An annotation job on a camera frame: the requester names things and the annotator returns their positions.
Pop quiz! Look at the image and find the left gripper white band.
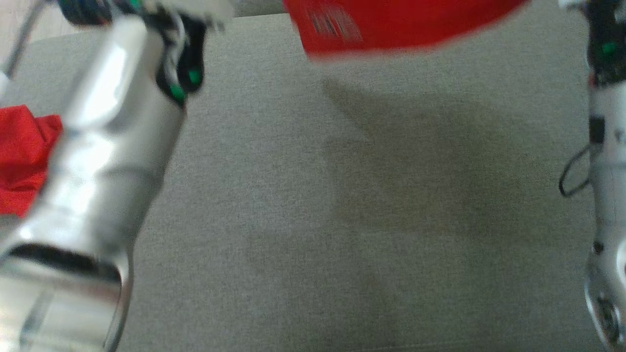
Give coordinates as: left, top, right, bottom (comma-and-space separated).
58, 0, 234, 31

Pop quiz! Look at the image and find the red jersey with white sleeves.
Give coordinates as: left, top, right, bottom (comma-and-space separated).
283, 0, 531, 62

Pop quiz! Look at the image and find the red garment with white trim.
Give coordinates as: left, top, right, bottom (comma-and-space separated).
0, 104, 63, 218

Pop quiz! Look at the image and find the grey fabric sofa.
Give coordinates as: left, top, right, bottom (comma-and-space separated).
0, 0, 626, 352

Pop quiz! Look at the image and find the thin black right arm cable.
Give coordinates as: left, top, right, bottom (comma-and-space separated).
559, 144, 595, 198

